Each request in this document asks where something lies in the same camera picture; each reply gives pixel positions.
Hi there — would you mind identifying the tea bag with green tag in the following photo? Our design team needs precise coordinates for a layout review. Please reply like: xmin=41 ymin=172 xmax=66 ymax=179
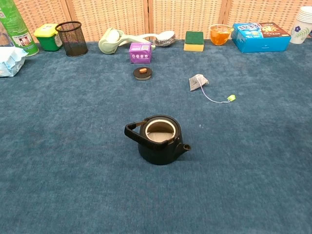
xmin=189 ymin=73 xmax=237 ymax=104

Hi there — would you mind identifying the small black round lid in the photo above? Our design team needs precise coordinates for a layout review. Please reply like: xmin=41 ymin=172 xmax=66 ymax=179
xmin=133 ymin=67 xmax=153 ymax=81

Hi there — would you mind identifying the small purple box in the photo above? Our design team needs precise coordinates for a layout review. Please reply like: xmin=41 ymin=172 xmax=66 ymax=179
xmin=129 ymin=42 xmax=153 ymax=64

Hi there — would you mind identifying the white round container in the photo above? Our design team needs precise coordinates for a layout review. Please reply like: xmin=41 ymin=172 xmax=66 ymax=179
xmin=153 ymin=30 xmax=176 ymax=46

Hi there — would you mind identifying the green yellow sponge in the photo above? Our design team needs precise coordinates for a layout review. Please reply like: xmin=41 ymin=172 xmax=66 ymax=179
xmin=183 ymin=31 xmax=205 ymax=52

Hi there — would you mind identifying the blue table cloth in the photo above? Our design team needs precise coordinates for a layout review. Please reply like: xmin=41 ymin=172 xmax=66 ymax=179
xmin=0 ymin=39 xmax=312 ymax=234

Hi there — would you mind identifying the pale green lint roller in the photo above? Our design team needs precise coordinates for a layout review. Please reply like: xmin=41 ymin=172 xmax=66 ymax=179
xmin=98 ymin=27 xmax=156 ymax=55

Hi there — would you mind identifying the orange jelly cup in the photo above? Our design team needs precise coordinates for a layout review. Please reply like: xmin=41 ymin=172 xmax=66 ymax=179
xmin=210 ymin=23 xmax=234 ymax=46

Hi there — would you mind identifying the woven bamboo folding screen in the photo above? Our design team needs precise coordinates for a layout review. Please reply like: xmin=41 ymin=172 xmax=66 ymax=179
xmin=0 ymin=0 xmax=312 ymax=46

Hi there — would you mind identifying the black mesh pen holder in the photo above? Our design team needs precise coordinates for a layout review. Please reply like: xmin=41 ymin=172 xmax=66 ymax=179
xmin=55 ymin=21 xmax=89 ymax=58

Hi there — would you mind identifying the blue brown cookie box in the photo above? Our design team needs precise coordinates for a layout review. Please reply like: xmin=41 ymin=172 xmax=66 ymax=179
xmin=231 ymin=22 xmax=292 ymax=53

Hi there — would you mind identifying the green container yellow lid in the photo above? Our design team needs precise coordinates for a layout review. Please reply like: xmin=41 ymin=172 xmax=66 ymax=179
xmin=33 ymin=23 xmax=63 ymax=52

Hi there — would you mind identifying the light blue wet wipes pack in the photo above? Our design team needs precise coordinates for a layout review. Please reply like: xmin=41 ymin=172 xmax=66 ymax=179
xmin=0 ymin=46 xmax=29 ymax=78

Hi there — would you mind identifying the tall green cylindrical can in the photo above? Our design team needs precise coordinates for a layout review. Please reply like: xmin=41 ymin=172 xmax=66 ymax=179
xmin=0 ymin=0 xmax=39 ymax=57

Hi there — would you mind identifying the stack of white paper cups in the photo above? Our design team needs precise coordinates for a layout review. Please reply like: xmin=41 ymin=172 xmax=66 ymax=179
xmin=289 ymin=6 xmax=312 ymax=44

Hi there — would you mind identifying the black teapot with handle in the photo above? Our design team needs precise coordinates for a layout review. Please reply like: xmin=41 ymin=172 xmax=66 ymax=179
xmin=124 ymin=115 xmax=192 ymax=166

